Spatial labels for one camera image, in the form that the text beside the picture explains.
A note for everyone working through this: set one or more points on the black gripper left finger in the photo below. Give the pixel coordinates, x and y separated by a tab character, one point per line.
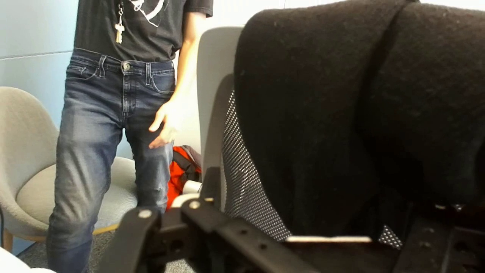
197	232

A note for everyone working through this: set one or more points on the red bag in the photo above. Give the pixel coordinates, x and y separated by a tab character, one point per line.
182	169

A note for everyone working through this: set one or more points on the person in jeans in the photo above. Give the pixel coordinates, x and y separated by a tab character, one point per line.
129	76

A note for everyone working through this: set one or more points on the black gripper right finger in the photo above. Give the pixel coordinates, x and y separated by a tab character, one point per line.
444	240

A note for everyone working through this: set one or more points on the beige lounge chair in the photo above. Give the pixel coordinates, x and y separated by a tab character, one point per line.
27	166

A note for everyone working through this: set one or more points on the grey mesh office chair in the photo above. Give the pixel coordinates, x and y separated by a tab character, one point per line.
229	172

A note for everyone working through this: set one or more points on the black shirt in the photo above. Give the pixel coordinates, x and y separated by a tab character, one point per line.
350	107

